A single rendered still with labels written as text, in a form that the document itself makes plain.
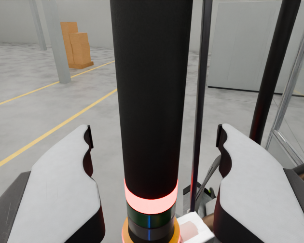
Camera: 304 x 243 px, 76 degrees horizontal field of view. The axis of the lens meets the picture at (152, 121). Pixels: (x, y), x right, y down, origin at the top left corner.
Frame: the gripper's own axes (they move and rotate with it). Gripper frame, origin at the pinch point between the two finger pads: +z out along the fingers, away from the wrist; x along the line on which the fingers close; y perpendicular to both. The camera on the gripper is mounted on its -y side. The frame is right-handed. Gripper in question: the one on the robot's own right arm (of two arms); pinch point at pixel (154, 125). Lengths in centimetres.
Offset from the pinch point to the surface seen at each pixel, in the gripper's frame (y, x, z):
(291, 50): 56, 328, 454
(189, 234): 10.4, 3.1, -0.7
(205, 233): 10.6, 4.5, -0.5
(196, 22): 7, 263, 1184
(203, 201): 53, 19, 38
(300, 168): 9.4, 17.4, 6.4
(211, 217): 10.6, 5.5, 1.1
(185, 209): 55, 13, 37
